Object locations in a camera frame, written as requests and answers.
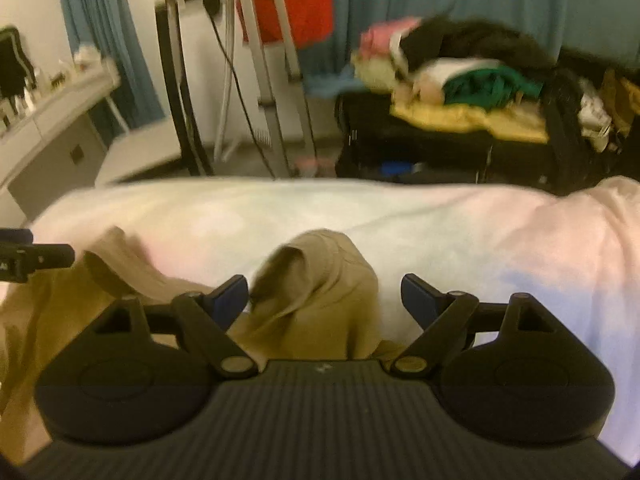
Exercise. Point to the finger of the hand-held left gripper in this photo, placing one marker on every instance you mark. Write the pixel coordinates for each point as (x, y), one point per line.
(45, 255)

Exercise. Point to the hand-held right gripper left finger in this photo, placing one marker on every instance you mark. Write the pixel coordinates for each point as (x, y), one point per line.
(233, 296)

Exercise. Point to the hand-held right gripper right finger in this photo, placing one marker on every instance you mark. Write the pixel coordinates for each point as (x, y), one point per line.
(416, 296)

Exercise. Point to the tan garment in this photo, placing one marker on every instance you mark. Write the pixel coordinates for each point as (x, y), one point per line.
(310, 300)

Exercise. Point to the pile of mixed clothes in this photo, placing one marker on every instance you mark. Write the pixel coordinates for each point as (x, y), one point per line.
(450, 80)

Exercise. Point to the white bed blanket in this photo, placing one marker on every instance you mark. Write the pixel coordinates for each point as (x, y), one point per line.
(450, 240)

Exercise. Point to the white cabinet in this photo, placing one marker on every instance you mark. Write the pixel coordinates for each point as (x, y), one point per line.
(45, 130)

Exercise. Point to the black suitcase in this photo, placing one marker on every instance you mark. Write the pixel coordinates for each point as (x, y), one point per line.
(415, 150)

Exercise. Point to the small items on cabinet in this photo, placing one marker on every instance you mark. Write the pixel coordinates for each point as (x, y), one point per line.
(75, 65)

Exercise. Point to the black bag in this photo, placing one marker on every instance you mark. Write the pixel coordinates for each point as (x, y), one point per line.
(12, 62)

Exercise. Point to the black pole stand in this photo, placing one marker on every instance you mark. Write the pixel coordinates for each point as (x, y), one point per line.
(180, 90)

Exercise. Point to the white drying rack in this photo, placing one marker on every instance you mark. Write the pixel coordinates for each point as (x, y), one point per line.
(260, 75)

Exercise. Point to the red basket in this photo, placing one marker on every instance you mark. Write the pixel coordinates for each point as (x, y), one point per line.
(295, 10)

